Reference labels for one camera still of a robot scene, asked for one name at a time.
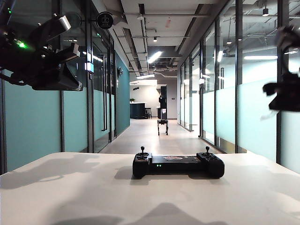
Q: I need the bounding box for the long black door handle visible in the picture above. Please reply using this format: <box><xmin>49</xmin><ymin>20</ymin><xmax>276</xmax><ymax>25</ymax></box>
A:
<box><xmin>101</xmin><ymin>54</ymin><xmax>108</xmax><ymax>131</ymax></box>

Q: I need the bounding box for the dark bar counter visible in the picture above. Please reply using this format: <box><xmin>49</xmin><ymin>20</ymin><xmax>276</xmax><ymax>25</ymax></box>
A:
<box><xmin>130</xmin><ymin>103</ymin><xmax>146</xmax><ymax>119</ymax></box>

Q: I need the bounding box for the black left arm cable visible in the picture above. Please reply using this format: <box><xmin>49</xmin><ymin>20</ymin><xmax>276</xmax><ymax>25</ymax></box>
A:
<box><xmin>0</xmin><ymin>71</ymin><xmax>32</xmax><ymax>85</ymax></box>

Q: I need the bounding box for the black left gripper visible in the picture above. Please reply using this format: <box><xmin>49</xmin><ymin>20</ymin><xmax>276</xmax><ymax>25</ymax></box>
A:
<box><xmin>28</xmin><ymin>43</ymin><xmax>84</xmax><ymax>92</ymax></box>

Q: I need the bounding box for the round black hanging sign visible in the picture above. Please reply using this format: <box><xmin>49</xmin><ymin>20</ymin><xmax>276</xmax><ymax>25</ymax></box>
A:
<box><xmin>96</xmin><ymin>11</ymin><xmax>115</xmax><ymax>30</ymax></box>

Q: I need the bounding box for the long linear ceiling light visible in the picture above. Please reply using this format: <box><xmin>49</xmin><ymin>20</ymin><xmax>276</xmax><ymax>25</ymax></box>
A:
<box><xmin>147</xmin><ymin>51</ymin><xmax>163</xmax><ymax>64</ymax></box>

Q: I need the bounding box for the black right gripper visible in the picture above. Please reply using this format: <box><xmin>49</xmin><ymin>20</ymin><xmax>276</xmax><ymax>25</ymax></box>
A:
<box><xmin>260</xmin><ymin>68</ymin><xmax>300</xmax><ymax>120</ymax></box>

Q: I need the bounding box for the black quadruped robot dog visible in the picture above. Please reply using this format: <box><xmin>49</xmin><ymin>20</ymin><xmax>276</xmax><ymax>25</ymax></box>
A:
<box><xmin>157</xmin><ymin>118</ymin><xmax>169</xmax><ymax>137</ymax></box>

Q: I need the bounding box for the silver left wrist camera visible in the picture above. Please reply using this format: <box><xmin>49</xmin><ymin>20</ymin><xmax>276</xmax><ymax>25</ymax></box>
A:
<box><xmin>38</xmin><ymin>14</ymin><xmax>72</xmax><ymax>47</ymax></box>

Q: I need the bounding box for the black dual-joystick remote control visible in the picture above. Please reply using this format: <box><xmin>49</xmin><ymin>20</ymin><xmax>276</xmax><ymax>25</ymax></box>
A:
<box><xmin>132</xmin><ymin>145</ymin><xmax>225</xmax><ymax>180</ymax></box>

